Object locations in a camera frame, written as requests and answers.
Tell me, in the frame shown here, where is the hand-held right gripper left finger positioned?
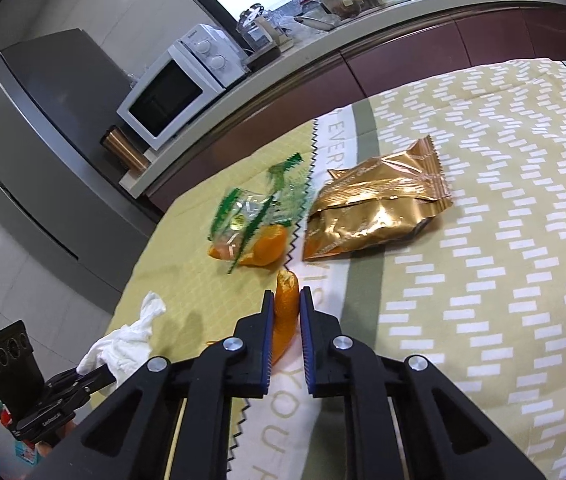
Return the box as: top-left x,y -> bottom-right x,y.
28,290 -> 276,480

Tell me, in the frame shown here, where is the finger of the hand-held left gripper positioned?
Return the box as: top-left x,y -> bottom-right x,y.
49,366 -> 86,390
70,367 -> 116,398

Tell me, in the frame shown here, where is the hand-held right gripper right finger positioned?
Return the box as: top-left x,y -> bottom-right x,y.
299,286 -> 546,480

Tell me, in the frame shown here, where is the long orange peel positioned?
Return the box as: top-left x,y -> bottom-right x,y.
271,269 -> 300,367

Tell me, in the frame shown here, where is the white tissue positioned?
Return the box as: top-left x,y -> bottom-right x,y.
77,291 -> 168,384

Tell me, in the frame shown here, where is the gold snack bag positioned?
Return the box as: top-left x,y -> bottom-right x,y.
302,135 -> 454,262

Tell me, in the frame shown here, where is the curled orange peel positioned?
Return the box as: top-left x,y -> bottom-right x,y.
208,224 -> 289,267

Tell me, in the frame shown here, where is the beige patterned blanket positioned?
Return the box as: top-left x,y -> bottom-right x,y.
228,57 -> 566,480

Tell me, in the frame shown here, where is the grey refrigerator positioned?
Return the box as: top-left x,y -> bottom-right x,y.
0,29 -> 164,302

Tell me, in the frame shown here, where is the copper thermos flask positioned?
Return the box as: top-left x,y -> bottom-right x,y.
101,127 -> 150,171

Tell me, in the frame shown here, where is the white microwave oven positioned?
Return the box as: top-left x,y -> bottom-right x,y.
116,23 -> 248,152

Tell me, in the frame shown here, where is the glass kettle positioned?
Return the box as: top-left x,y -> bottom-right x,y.
237,4 -> 284,54

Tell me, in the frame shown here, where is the kitchen counter with brown cabinets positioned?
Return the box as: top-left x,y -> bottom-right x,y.
119,0 -> 566,212

